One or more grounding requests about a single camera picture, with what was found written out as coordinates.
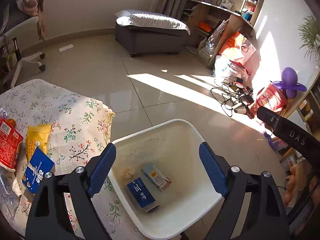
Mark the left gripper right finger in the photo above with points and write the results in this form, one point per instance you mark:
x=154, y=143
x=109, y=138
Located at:
x=266, y=216

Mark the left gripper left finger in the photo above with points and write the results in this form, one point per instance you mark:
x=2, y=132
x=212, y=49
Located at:
x=48, y=216

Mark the clear plastic bottle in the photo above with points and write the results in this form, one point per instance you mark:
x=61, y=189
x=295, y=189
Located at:
x=10, y=192

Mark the blue carton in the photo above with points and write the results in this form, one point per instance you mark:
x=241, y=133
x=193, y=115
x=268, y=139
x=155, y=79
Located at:
x=37, y=167

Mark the yellow snack bag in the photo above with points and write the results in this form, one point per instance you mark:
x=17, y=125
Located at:
x=37, y=136

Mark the red snack bag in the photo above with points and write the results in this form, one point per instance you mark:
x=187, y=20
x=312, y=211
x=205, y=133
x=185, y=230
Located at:
x=10, y=146

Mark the light blue box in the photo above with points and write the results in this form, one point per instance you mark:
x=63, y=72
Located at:
x=154, y=175

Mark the white trash bin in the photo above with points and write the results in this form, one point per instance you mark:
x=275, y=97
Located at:
x=173, y=147

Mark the person's right hand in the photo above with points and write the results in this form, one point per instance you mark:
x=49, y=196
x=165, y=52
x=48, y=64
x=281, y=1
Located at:
x=301, y=177

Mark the red gift bag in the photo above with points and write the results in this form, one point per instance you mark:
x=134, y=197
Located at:
x=269, y=97

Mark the purple toy ball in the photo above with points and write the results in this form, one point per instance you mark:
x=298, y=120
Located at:
x=289, y=83

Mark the floral tablecloth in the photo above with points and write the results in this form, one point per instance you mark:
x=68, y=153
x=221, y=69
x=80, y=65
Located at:
x=81, y=128

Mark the orange white shopping bags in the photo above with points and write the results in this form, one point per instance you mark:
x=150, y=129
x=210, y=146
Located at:
x=230, y=63

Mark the green potted plant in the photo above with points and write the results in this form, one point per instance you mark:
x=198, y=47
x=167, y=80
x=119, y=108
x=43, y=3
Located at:
x=309, y=35

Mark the wooden shelf desk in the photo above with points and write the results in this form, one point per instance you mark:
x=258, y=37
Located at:
x=203, y=17

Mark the white paper on floor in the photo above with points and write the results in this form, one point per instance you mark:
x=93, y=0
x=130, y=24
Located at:
x=64, y=48

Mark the white office chair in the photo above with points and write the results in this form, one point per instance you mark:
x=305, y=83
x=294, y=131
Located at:
x=20, y=27

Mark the grey ottoman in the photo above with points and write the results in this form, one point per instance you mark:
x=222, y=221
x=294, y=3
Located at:
x=148, y=40

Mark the white quilted cushion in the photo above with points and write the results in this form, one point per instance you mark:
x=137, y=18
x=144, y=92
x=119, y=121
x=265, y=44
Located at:
x=145, y=19

